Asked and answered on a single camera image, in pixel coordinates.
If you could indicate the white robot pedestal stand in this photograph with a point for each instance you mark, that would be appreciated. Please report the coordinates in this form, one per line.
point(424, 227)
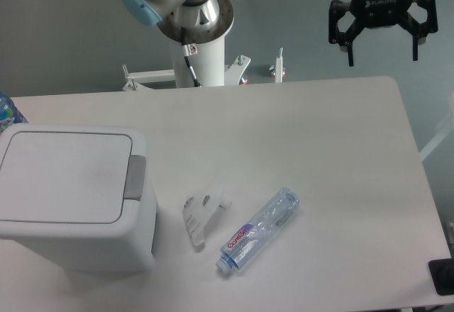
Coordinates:
point(194, 65)

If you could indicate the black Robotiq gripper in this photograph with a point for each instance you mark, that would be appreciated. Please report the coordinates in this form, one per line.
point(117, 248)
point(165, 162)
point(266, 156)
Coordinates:
point(378, 14)

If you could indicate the blue labelled drink bottle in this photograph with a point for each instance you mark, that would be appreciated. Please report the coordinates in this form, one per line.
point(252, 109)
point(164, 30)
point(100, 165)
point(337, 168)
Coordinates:
point(10, 115)

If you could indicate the clear plastic water bottle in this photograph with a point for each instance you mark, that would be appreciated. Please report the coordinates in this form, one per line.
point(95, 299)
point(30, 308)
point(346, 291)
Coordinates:
point(253, 235)

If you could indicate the grey trash can push button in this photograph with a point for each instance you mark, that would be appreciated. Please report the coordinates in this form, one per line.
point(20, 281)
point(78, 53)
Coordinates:
point(135, 176)

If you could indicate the white plastic trash can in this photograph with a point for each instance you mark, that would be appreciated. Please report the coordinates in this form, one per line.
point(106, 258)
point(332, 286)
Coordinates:
point(126, 245)

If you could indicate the clear plastic wrapper bag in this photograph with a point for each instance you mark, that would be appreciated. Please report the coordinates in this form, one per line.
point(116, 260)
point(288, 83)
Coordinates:
point(200, 208)

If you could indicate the black device at table edge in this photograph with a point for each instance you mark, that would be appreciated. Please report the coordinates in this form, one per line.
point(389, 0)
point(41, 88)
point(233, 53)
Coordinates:
point(442, 275)

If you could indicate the white trash can lid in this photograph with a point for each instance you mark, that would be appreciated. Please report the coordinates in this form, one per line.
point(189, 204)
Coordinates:
point(51, 177)

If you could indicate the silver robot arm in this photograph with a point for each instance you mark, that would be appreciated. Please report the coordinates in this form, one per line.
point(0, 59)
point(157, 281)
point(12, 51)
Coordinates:
point(346, 20)

